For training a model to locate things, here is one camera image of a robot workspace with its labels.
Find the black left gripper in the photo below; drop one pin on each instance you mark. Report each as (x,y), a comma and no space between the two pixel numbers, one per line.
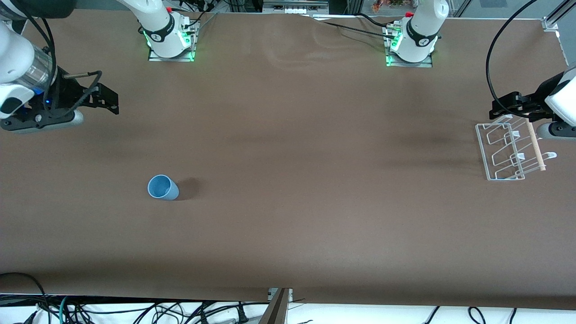
(537,100)

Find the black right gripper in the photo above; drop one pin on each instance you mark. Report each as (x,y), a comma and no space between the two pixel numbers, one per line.
(64,95)

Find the blue plastic cup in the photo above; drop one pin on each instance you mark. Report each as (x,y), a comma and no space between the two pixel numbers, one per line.
(163,187)

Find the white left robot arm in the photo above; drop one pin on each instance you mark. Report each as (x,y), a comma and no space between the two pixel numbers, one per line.
(420,31)

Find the brown table cover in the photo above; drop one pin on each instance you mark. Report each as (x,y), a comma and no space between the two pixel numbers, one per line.
(288,189)

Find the white power strip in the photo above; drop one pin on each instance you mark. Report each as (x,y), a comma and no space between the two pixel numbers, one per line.
(294,6)

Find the dark angled beam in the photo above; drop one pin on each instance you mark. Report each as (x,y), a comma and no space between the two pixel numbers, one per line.
(275,310)

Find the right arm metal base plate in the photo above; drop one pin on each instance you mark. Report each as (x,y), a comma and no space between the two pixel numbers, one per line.
(157,57)

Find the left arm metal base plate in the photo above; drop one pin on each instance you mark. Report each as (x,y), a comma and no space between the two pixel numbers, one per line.
(423,64)

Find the aluminium frame profile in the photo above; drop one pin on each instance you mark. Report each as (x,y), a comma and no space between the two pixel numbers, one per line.
(555,20)

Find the small metal bracket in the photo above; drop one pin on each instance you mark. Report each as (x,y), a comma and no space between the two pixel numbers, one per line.
(271,294)

